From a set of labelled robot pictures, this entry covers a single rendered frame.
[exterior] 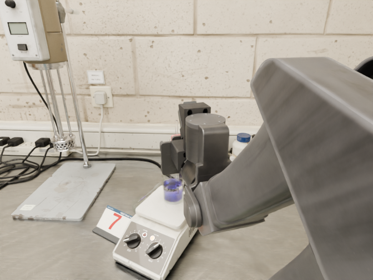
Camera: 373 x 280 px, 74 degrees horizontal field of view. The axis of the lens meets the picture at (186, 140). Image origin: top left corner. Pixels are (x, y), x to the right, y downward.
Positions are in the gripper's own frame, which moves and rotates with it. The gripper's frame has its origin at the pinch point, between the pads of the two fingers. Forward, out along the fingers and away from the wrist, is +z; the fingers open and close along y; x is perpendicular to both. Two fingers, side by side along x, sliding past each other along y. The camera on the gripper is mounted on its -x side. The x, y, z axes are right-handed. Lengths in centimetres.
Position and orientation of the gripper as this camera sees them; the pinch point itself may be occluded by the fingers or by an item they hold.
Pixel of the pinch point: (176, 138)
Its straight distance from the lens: 54.4
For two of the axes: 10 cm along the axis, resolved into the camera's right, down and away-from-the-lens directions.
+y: -9.6, 1.1, -2.5
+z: -2.8, -3.6, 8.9
